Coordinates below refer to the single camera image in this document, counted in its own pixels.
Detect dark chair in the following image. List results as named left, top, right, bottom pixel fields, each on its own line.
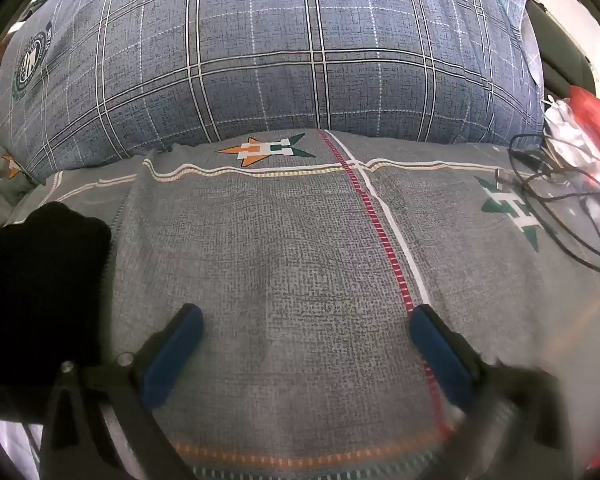
left=522, top=0, right=599, bottom=102

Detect white plastic bag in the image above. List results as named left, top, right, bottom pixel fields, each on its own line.
left=542, top=97, right=600, bottom=261

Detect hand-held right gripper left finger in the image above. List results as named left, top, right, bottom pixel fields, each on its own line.
left=39, top=303, right=204, bottom=480

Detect grey printed bedsheet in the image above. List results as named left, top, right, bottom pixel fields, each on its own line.
left=0, top=129, right=600, bottom=480

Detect black cable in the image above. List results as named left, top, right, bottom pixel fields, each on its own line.
left=495, top=132, right=600, bottom=282

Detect red plastic bag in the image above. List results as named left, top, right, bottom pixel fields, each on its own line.
left=567, top=85, right=600, bottom=162

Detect black pants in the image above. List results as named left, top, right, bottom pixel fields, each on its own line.
left=0, top=201, right=113, bottom=418

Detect blue plaid pillow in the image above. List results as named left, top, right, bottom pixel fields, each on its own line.
left=0, top=0, right=547, bottom=186

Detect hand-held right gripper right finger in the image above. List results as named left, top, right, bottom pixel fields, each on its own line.
left=409, top=304, right=581, bottom=480

